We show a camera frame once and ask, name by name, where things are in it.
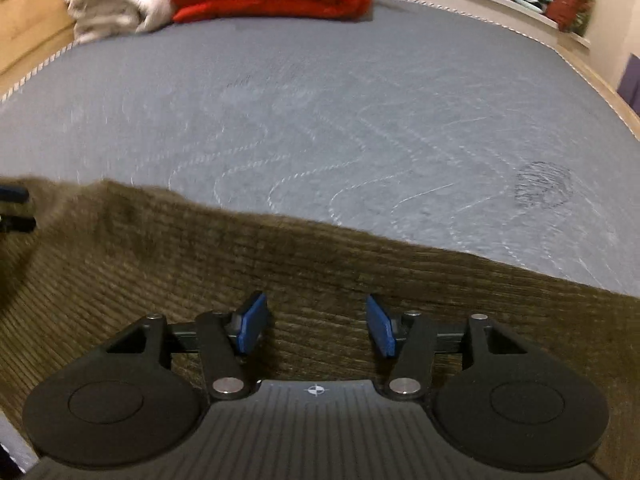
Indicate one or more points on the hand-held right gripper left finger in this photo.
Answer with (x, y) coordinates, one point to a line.
(252, 322)

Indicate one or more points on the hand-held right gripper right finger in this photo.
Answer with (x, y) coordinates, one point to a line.
(380, 325)

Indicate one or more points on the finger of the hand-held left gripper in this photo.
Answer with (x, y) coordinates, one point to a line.
(17, 224)
(12, 193)

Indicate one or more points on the white folded blanket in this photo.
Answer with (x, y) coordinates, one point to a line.
(115, 5)

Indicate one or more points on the grey quilted mattress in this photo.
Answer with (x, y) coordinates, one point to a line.
(300, 110)

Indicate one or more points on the purple panel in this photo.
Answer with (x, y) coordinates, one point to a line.
(631, 85)

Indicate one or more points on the wooden bed frame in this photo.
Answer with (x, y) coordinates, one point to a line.
(615, 101)

